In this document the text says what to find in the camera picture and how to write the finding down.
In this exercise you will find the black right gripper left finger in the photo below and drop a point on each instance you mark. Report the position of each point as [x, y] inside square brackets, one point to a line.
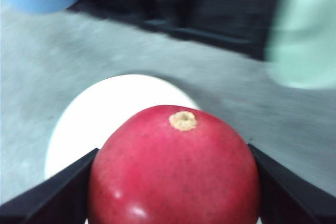
[61, 198]

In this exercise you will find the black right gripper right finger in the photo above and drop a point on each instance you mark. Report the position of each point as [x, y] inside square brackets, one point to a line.
[288, 197]

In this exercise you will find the black plastic dish rack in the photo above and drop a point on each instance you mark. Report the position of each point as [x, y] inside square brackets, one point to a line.
[242, 26]

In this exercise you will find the white plate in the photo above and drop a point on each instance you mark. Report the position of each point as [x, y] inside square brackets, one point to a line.
[95, 110]

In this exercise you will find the red yellow pomegranate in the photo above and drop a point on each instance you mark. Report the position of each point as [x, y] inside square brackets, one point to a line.
[178, 164]

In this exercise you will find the light green plate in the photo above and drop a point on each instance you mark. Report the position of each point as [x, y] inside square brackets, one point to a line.
[301, 46]

